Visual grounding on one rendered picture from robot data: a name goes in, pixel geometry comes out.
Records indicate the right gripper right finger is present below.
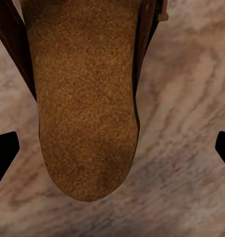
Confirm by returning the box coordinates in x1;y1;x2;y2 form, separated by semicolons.
215;131;225;163

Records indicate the sandal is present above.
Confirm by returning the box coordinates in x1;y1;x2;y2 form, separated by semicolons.
0;0;169;202

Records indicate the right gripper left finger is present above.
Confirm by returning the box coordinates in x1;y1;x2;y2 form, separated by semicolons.
0;131;20;181

